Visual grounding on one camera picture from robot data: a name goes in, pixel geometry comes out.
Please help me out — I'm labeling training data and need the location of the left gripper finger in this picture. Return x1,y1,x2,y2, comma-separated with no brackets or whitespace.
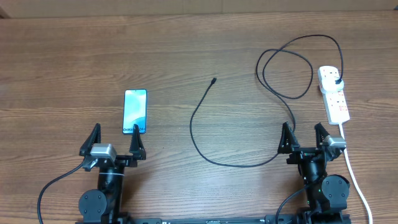
79,123,101,156
129,124,146,160

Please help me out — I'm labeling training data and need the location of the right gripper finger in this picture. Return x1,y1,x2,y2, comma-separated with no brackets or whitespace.
277,122,300,154
314,123,330,148

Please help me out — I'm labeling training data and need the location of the blue Galaxy smartphone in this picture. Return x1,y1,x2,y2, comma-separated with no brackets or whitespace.
123,89,147,134

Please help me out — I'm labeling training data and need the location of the black charging cable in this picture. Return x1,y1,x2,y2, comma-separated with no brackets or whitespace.
189,34,345,169

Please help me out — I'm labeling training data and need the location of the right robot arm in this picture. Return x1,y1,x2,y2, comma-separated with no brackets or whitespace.
274,122,351,223

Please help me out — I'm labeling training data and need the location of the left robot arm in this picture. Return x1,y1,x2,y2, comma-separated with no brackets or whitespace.
78,123,146,224

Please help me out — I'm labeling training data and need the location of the white power strip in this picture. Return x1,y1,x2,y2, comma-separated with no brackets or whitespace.
318,66,350,125

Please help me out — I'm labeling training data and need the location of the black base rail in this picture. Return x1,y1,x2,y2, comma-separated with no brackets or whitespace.
75,213,352,224

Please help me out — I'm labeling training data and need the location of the white power strip cord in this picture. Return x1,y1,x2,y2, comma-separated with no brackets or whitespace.
338,123,374,224

